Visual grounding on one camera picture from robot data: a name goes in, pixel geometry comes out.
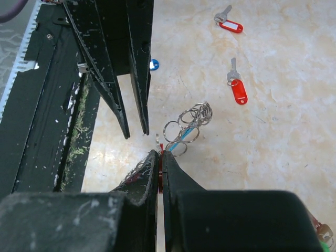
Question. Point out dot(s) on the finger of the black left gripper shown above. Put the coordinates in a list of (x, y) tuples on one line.
[(128, 32), (85, 20)]

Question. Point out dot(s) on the red tag key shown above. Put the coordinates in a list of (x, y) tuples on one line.
[(236, 84), (160, 179), (222, 21)]

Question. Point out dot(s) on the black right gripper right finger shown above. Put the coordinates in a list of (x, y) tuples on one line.
[(196, 219)]

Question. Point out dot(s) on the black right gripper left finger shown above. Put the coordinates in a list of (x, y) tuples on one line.
[(124, 219)]

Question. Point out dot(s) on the large keyring with blue grip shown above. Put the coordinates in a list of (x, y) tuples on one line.
[(188, 124)]

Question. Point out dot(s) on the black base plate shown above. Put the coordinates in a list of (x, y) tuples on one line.
[(48, 121)]

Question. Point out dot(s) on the white cable duct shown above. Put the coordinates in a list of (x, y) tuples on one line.
[(15, 38)]

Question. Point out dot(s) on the blue tag key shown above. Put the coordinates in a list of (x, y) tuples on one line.
[(154, 64)]

